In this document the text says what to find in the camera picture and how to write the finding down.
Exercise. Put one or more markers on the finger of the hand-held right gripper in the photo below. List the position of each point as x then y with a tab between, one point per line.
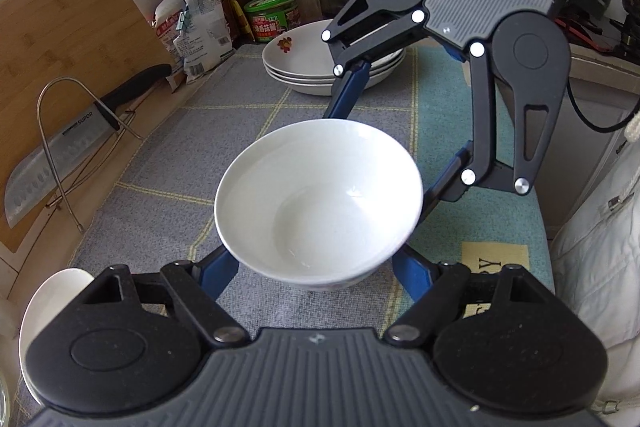
350	92
442	187

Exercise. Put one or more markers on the person's white jacket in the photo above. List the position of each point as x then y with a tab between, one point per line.
600	282

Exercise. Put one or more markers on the white and blue packet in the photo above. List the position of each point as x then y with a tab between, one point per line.
205	32

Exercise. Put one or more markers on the white bowl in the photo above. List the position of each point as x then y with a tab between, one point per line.
50	302
320	197

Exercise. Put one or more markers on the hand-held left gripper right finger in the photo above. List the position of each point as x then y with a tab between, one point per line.
412	274

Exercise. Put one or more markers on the black gas stove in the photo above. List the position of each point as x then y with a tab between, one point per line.
615	32

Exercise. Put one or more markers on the grey checked cloth mat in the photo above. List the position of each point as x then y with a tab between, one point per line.
150	167

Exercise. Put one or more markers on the red and white packet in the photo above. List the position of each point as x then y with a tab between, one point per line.
167	27

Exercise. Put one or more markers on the green-lidded sauce jar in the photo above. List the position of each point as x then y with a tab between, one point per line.
272	17

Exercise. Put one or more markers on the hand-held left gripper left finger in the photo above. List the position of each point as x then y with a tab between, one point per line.
215	277

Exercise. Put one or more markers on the bamboo cutting board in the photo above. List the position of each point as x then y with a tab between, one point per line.
70	37

